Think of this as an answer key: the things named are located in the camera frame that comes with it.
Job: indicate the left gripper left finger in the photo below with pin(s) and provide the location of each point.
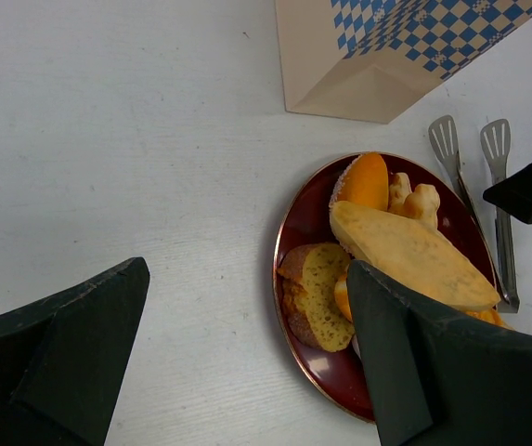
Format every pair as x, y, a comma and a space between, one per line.
63, 358

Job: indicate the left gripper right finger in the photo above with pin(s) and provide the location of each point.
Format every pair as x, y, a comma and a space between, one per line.
435, 375

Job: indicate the beige ridged long bread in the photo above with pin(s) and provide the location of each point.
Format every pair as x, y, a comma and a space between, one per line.
421, 204

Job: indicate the pale triangular bread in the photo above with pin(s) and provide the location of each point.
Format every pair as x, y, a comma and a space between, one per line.
412, 254

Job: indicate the brown sliced bread piece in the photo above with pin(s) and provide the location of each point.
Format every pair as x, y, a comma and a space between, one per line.
309, 274

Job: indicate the blue checkered paper bag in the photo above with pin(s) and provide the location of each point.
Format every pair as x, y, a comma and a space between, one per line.
370, 60

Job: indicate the orange oval bun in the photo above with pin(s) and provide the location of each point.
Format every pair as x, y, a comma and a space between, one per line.
365, 182

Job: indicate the dark red round plate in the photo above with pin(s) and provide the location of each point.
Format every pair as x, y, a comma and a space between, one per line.
339, 376

